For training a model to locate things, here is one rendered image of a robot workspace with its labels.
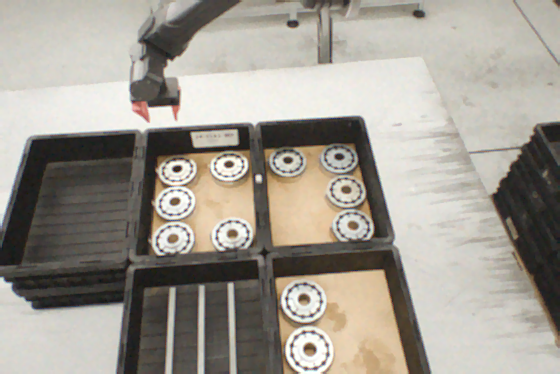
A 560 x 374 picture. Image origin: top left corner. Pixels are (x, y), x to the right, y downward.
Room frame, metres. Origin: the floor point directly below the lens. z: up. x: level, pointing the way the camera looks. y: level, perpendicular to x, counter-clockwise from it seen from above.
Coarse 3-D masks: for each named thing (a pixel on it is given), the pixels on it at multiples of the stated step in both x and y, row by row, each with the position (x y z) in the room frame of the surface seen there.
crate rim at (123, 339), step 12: (132, 264) 0.47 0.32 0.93; (144, 264) 0.47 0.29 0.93; (156, 264) 0.48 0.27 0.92; (168, 264) 0.48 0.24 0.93; (180, 264) 0.47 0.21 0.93; (192, 264) 0.47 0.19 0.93; (264, 264) 0.47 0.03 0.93; (132, 276) 0.44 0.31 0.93; (264, 276) 0.44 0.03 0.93; (132, 288) 0.42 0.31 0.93; (264, 288) 0.42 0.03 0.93; (264, 300) 0.39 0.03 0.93; (264, 312) 0.36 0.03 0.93; (264, 324) 0.34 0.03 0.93; (120, 336) 0.32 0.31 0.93; (264, 336) 0.32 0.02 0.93; (120, 348) 0.29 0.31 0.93; (264, 348) 0.29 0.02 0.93; (120, 360) 0.27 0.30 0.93; (120, 372) 0.25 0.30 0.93
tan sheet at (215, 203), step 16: (160, 160) 0.85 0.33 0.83; (208, 160) 0.85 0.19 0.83; (208, 176) 0.79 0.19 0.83; (160, 192) 0.74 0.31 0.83; (208, 192) 0.74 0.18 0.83; (224, 192) 0.74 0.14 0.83; (240, 192) 0.74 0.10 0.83; (208, 208) 0.68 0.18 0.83; (224, 208) 0.68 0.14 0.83; (240, 208) 0.68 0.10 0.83; (160, 224) 0.64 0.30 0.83; (192, 224) 0.64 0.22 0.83; (208, 224) 0.64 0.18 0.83; (208, 240) 0.59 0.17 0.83
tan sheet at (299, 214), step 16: (352, 144) 0.91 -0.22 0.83; (272, 176) 0.79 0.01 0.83; (304, 176) 0.79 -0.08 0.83; (320, 176) 0.79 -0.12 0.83; (272, 192) 0.74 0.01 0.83; (288, 192) 0.74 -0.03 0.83; (304, 192) 0.74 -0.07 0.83; (320, 192) 0.74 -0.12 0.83; (272, 208) 0.68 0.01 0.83; (288, 208) 0.68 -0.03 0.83; (304, 208) 0.68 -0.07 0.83; (320, 208) 0.68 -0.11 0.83; (368, 208) 0.68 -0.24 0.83; (272, 224) 0.64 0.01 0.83; (288, 224) 0.64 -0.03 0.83; (304, 224) 0.64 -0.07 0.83; (320, 224) 0.64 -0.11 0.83; (272, 240) 0.59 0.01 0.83; (288, 240) 0.59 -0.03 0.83; (304, 240) 0.59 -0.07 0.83; (320, 240) 0.59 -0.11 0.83
